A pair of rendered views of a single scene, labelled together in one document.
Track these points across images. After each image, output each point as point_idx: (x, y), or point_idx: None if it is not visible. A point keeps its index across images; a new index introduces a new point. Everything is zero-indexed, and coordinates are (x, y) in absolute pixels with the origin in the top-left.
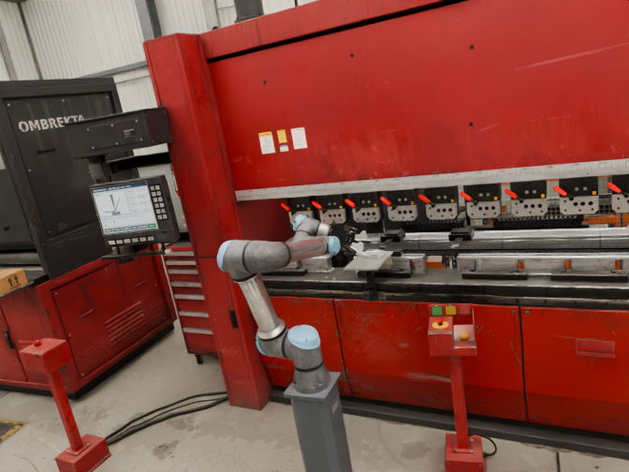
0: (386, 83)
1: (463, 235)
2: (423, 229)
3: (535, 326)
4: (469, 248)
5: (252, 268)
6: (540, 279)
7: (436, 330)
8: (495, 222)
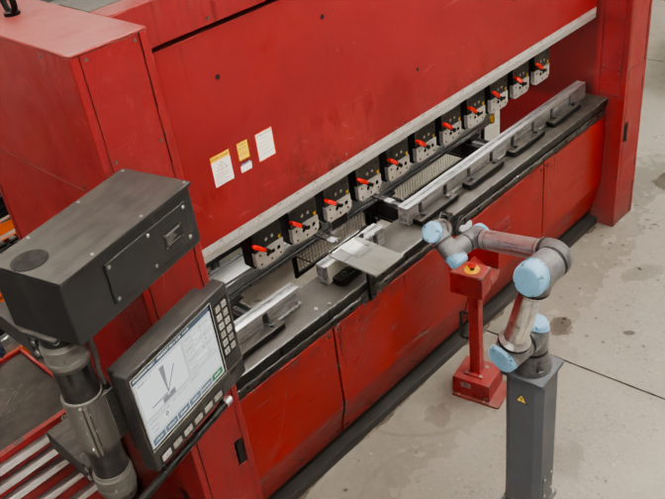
0: (353, 44)
1: None
2: None
3: None
4: (367, 201)
5: (569, 269)
6: (463, 193)
7: (481, 273)
8: None
